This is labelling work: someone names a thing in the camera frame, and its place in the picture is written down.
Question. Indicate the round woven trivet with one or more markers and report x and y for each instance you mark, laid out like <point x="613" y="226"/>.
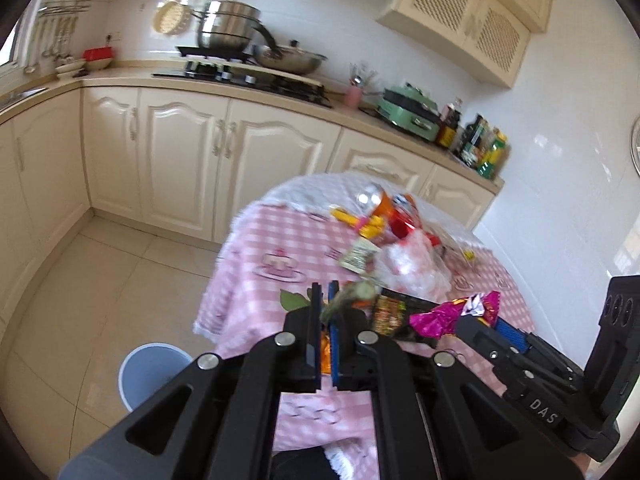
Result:
<point x="172" y="18"/>

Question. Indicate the black gas stove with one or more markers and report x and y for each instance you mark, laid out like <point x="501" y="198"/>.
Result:
<point x="239" y="69"/>

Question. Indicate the pink white plastic bag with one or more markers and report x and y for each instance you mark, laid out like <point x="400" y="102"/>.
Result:
<point x="413" y="267"/>

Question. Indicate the hanging utensil rack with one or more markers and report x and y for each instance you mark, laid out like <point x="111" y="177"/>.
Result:
<point x="53" y="28"/>

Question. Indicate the green electric cooker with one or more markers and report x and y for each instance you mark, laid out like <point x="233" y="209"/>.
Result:
<point x="408" y="109"/>

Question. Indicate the cream cabinets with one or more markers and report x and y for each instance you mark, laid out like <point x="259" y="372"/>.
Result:
<point x="475" y="15"/>
<point x="182" y="161"/>

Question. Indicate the steel wok with lid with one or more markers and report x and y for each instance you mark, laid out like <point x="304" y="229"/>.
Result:
<point x="289" y="59"/>

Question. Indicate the green yellow oil bottle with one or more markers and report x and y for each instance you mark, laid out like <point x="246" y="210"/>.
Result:
<point x="492" y="156"/>

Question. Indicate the steel sink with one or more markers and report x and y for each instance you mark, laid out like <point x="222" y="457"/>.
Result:
<point x="15" y="97"/>

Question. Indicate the pink checked tablecloth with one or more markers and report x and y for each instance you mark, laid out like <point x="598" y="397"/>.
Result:
<point x="277" y="247"/>

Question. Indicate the dark soy sauce bottle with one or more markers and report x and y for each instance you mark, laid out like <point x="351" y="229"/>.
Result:
<point x="449" y="123"/>

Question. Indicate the orange snack bag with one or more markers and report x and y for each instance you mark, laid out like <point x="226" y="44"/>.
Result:
<point x="400" y="214"/>

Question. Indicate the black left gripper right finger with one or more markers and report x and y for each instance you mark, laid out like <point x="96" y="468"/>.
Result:
<point x="433" y="418"/>

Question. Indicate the cream lower cabinets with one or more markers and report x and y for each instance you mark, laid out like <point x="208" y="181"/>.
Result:
<point x="182" y="161"/>

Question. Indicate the magenta foil wrapper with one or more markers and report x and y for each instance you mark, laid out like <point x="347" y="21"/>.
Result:
<point x="442" y="320"/>

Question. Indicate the cream upper cabinets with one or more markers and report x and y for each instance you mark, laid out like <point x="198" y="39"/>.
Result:
<point x="475" y="15"/>

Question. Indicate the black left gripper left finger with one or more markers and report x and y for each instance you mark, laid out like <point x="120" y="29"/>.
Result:
<point x="216" y="418"/>

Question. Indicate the steel stacked steamer pot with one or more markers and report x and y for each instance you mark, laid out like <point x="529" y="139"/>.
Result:
<point x="225" y="25"/>

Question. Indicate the pink utensil holder cup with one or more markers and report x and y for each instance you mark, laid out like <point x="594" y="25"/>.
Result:
<point x="353" y="96"/>

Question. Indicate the blue trash bin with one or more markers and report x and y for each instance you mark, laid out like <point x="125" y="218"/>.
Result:
<point x="148" y="368"/>

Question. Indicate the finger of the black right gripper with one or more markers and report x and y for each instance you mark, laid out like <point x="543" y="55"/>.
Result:
<point x="495" y="349"/>
<point x="520" y="337"/>

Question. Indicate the red bowl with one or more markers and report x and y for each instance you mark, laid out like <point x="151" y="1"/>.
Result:
<point x="98" y="58"/>

